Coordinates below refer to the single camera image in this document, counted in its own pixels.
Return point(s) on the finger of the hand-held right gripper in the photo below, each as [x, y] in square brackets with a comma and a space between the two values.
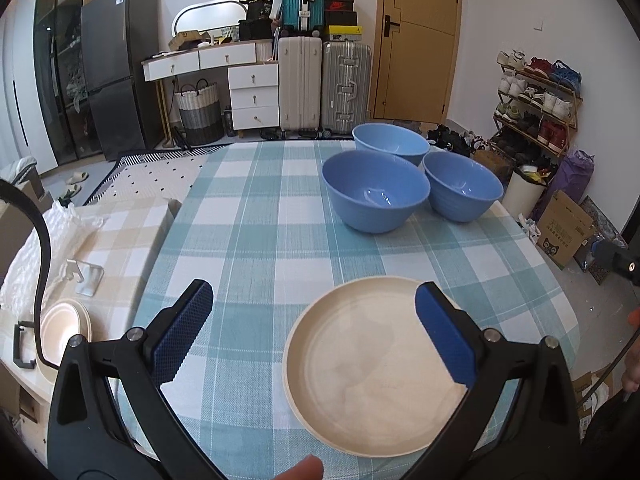
[620, 262]

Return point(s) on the oval vanity mirror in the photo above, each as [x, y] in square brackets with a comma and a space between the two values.
[210, 17]

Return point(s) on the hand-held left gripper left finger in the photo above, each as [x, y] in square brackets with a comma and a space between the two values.
[182, 335]

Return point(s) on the purple bag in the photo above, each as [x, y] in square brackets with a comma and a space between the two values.
[570, 180]

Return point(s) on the stack of cream dishes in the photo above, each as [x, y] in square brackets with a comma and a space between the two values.
[52, 374]

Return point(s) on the large brown cardboard box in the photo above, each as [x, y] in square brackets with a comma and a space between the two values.
[565, 230]

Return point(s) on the dark bottle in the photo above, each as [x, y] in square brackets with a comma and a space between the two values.
[229, 120]

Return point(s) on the woven laundry basket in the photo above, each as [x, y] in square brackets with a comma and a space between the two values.
[197, 115]

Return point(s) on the metal shoe rack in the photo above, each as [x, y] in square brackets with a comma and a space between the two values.
[577, 110]

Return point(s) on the white bubble wrap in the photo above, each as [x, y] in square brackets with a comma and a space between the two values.
[30, 260]

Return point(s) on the black bag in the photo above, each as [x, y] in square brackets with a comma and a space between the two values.
[255, 25]

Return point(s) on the white waste bin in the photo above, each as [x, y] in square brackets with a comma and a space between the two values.
[522, 195]

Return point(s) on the beige checked cloth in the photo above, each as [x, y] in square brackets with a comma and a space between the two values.
[125, 240]

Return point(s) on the scattered loose shoes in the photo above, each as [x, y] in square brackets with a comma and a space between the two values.
[455, 140]

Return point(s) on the person's right hand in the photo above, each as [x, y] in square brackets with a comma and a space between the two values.
[631, 372]

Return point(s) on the white vanity desk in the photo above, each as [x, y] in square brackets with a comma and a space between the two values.
[175, 65]

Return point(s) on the small cream bowl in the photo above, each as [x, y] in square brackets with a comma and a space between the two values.
[60, 325]

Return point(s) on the blue bowl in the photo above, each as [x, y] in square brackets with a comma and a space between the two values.
[390, 140]
[360, 210]
[460, 205]

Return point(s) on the printed cardboard box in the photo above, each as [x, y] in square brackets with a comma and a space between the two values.
[595, 400]

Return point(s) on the person's left hand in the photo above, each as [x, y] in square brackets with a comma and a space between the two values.
[300, 470]

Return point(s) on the dark glass cabinet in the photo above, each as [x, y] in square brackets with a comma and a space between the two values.
[60, 60]

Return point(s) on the white drawer unit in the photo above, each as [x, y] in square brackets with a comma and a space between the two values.
[252, 95]

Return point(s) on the small open cardboard box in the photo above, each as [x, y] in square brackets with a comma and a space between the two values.
[182, 40]

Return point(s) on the white suitcase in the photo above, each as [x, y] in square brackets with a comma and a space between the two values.
[300, 85]

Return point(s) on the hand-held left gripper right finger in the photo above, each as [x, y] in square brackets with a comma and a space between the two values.
[445, 335]

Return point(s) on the dark grey fridge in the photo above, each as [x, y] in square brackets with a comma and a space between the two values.
[115, 60]

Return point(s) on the black clamp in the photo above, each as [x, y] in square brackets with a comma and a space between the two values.
[19, 345]

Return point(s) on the grey slipper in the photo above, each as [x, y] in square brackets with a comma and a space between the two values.
[77, 178]
[71, 191]

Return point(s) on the patterned clear bag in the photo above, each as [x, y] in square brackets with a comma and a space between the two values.
[600, 220]

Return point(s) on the white wardrobe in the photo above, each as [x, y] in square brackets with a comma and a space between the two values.
[20, 85]

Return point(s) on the teal checked tablecloth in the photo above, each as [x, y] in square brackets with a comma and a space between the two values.
[250, 240]

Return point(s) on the yellow and black shoe box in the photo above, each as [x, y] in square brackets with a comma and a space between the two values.
[342, 34]

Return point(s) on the small brown cardboard box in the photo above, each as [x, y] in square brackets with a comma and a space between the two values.
[492, 165]

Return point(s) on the wooden door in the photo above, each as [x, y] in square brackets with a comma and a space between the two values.
[420, 35]

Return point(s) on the silver suitcase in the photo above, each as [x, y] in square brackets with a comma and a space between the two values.
[345, 90]

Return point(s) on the silver phone stand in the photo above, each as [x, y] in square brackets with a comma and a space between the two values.
[92, 280]

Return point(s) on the cream round plate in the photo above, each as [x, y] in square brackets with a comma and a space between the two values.
[360, 360]

